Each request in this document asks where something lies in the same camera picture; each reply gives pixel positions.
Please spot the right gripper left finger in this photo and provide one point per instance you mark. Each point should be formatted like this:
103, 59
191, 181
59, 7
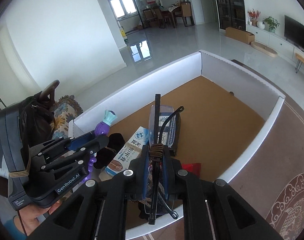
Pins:
140, 167

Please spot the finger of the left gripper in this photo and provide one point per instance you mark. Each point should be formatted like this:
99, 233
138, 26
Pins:
62, 145
61, 162

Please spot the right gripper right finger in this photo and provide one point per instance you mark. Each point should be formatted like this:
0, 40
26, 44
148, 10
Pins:
170, 167

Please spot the black velvet pouch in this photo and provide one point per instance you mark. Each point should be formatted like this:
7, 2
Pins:
105, 155

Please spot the red candy wrapper pack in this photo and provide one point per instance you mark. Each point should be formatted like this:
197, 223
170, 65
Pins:
194, 168

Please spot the clear frame glasses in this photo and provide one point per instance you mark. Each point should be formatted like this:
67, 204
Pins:
156, 203

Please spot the blue white medicine box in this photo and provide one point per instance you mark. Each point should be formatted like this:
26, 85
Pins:
130, 151

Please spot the person's left forearm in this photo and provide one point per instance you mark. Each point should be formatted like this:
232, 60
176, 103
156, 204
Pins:
14, 228

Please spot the white cardboard sorting box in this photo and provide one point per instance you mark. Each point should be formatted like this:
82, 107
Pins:
202, 82

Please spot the person's left hand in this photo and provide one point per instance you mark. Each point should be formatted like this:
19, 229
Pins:
28, 216

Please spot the black rectangular box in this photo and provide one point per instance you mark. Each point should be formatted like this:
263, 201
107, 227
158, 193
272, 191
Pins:
170, 135

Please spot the brown cardboard box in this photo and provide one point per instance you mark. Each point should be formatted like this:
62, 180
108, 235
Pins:
240, 35

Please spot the oval cat scratcher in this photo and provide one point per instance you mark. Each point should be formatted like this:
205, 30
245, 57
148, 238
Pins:
264, 49

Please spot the dining table with chairs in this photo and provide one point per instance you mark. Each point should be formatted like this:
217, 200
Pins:
156, 16

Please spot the white tv cabinet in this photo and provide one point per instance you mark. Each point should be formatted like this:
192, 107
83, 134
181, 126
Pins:
285, 49

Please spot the wooden bench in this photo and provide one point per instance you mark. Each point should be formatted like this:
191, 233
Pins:
303, 64

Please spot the red flower vase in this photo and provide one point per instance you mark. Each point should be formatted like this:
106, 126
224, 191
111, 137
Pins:
254, 15

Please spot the green potted plant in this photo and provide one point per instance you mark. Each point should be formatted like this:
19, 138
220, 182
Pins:
272, 23

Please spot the black display cabinet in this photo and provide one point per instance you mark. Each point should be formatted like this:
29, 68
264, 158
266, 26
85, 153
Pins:
231, 13

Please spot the black flat television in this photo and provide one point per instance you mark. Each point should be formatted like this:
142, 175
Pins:
294, 31

